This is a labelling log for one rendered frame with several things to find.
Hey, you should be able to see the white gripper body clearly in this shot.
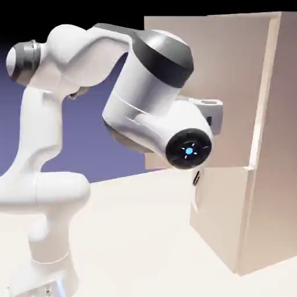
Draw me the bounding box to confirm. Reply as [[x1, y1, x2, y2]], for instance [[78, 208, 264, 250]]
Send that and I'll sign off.
[[188, 97, 224, 137]]

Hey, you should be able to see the large light wooden cabinet door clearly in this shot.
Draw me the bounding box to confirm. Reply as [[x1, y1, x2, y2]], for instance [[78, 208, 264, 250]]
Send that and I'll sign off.
[[143, 10, 283, 172]]

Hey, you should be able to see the light wooden cabinet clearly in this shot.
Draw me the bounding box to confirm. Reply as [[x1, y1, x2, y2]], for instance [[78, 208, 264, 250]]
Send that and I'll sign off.
[[143, 10, 297, 277]]

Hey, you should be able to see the small light wooden cabinet door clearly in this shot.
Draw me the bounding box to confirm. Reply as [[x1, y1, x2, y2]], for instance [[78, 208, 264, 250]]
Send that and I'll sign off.
[[189, 166, 255, 277]]

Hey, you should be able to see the curved metal door handle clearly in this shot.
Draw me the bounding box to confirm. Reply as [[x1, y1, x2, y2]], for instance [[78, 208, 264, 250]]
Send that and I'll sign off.
[[191, 169, 201, 213]]

